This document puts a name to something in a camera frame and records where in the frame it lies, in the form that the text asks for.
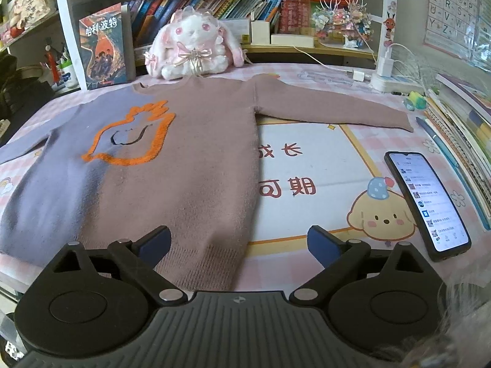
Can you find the colourful flower ornament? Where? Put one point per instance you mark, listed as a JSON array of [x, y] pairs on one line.
[[343, 21]]

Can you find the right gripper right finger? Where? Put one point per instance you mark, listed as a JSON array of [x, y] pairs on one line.
[[341, 262]]

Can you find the white bookshelf frame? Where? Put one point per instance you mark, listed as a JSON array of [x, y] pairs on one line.
[[70, 31]]

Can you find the blue pen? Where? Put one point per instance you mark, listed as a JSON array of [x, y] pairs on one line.
[[452, 164]]

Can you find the alphabet wall poster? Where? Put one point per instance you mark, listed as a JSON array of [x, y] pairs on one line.
[[460, 28]]

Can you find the small white box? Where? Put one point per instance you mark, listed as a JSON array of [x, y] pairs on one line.
[[260, 33]]

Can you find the white charger plug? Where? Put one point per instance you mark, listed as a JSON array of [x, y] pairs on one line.
[[384, 66]]

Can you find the Harry Potter book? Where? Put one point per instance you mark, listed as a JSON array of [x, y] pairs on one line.
[[106, 47]]

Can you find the row of shelf books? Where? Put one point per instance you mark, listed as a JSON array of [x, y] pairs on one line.
[[301, 17]]

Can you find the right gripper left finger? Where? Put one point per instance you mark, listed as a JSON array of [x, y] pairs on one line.
[[136, 261]]

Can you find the flat cream box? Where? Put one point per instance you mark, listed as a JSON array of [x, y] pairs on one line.
[[292, 40]]

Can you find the purple and mauve knit sweater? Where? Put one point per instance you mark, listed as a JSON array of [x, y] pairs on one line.
[[184, 155]]

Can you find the black smartphone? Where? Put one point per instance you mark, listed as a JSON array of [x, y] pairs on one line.
[[440, 225]]

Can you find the pink checkered cartoon table mat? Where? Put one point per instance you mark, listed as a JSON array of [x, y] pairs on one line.
[[309, 174]]

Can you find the white power strip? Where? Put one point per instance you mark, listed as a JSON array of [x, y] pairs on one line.
[[394, 84]]

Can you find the white pink plush bunny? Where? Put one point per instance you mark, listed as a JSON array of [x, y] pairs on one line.
[[193, 43]]

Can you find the stack of notebooks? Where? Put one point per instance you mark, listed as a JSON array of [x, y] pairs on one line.
[[460, 115]]

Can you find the green yellow eraser toy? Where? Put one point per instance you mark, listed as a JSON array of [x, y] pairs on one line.
[[415, 101]]

